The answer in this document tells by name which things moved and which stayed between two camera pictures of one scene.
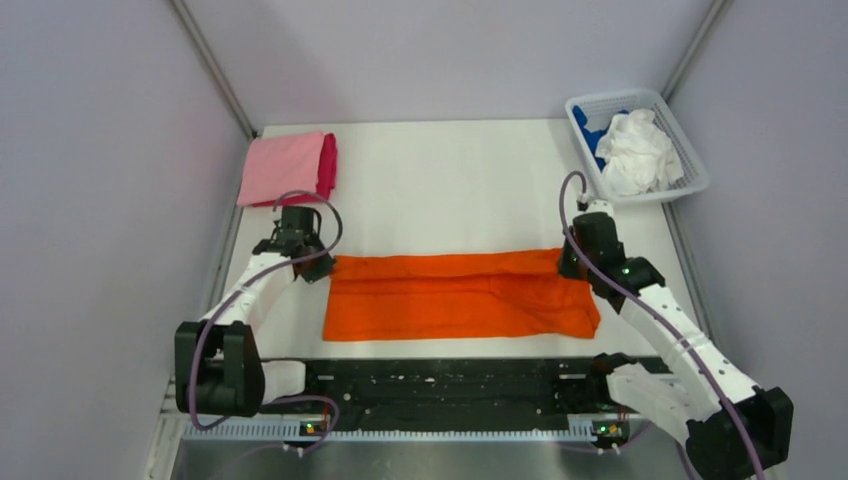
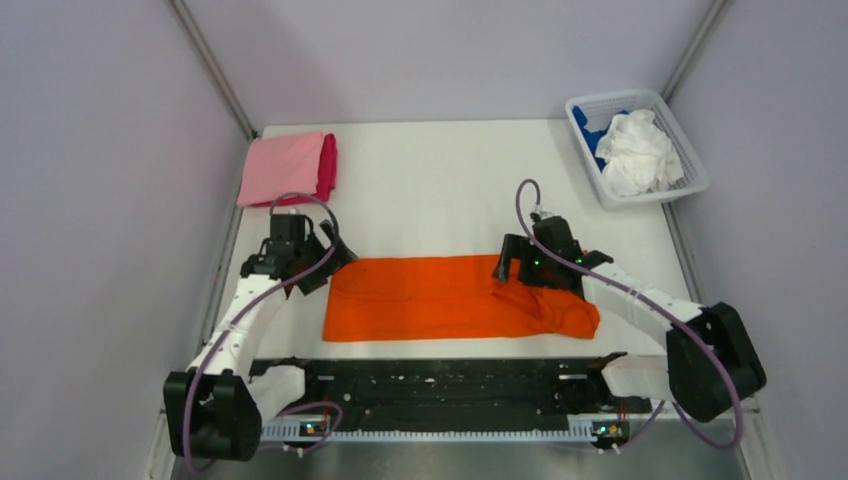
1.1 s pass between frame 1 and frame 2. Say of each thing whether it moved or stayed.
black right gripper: moved
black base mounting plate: stayed
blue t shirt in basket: stayed
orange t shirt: stayed
